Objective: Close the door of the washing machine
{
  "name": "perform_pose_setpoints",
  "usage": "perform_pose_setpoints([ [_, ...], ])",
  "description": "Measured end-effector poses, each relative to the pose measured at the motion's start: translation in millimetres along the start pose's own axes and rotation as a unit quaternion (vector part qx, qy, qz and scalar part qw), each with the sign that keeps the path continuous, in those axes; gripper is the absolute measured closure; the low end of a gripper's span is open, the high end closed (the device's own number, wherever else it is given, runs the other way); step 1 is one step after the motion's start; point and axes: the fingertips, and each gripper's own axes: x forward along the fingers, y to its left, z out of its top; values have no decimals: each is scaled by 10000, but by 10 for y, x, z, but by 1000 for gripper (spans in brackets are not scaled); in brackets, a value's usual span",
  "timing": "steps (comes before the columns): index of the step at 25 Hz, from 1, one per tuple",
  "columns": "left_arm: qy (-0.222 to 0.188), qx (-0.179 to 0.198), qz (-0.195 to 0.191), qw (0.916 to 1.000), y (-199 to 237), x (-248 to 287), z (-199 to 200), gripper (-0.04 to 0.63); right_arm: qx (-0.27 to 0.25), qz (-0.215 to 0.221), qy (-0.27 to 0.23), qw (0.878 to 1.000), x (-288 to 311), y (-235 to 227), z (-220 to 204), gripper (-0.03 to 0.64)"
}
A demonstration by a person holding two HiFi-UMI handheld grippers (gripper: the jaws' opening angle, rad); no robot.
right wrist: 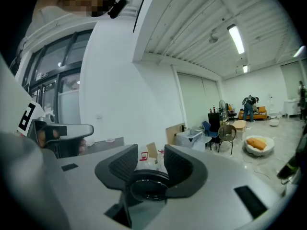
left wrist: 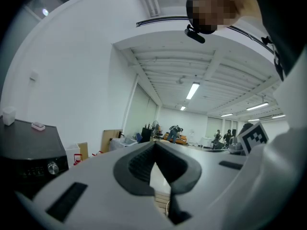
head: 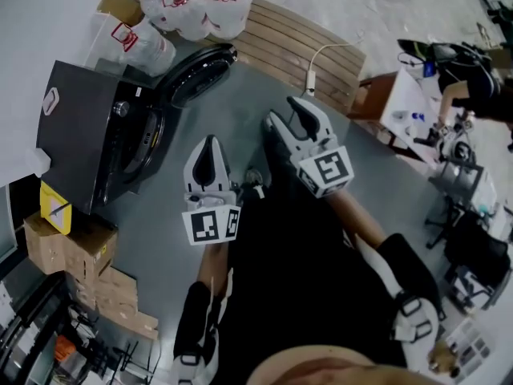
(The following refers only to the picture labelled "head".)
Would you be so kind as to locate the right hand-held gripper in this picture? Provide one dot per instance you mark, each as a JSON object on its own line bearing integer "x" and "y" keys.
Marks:
{"x": 330, "y": 167}

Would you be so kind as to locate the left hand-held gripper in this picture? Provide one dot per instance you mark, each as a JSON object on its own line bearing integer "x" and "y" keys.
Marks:
{"x": 208, "y": 225}

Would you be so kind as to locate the round black washing machine door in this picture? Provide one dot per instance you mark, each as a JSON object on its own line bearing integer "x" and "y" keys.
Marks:
{"x": 196, "y": 76}

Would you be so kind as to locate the dark grey washing machine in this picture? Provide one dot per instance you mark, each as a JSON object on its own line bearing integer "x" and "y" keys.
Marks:
{"x": 80, "y": 134}

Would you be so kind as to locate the person's left forearm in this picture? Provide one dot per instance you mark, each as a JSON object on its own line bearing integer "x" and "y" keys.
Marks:
{"x": 212, "y": 263}

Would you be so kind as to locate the person's right forearm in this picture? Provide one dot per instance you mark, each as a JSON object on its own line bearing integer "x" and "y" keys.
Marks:
{"x": 356, "y": 219}

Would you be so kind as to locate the person's shoe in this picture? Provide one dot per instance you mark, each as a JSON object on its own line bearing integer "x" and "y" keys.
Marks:
{"x": 253, "y": 177}

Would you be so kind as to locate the brown wooden cabinet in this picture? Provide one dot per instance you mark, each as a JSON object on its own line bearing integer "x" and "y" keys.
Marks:
{"x": 370, "y": 98}

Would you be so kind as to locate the wooden slatted bench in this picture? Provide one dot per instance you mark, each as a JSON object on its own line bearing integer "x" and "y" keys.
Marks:
{"x": 288, "y": 42}

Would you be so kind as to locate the white table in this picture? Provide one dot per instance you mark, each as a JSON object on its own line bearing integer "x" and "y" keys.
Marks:
{"x": 405, "y": 102}

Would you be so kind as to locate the person's black clothing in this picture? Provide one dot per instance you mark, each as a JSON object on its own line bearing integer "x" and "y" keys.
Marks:
{"x": 288, "y": 275}

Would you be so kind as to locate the flat brown cardboard box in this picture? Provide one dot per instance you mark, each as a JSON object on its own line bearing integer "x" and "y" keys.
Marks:
{"x": 116, "y": 299}

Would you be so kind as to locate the yellow box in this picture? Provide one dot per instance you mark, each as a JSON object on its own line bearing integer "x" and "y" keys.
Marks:
{"x": 56, "y": 209}

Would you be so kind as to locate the group of clear water jugs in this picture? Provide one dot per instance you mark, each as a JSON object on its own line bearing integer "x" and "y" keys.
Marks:
{"x": 188, "y": 18}

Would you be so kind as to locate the small white plastic container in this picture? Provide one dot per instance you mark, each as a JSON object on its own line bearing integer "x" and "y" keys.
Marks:
{"x": 38, "y": 160}

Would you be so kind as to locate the pale pink hexagonal pad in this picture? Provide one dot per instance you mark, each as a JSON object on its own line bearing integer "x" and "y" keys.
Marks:
{"x": 51, "y": 100}

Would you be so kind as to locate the open cardboard box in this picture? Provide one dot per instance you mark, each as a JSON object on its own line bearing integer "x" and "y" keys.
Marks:
{"x": 118, "y": 4}

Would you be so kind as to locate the black office chair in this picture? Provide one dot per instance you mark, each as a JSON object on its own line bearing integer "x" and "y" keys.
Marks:
{"x": 477, "y": 255}

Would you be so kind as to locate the person's face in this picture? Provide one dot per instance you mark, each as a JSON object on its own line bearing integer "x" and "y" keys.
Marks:
{"x": 320, "y": 367}

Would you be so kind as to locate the black metal rack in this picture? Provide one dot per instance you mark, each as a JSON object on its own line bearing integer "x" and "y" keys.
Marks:
{"x": 36, "y": 335}

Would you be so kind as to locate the sheet of grey swatches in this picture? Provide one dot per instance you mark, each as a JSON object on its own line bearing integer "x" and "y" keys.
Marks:
{"x": 475, "y": 345}

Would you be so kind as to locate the black metal stand frame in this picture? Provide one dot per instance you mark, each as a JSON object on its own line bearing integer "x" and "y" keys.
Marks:
{"x": 457, "y": 173}

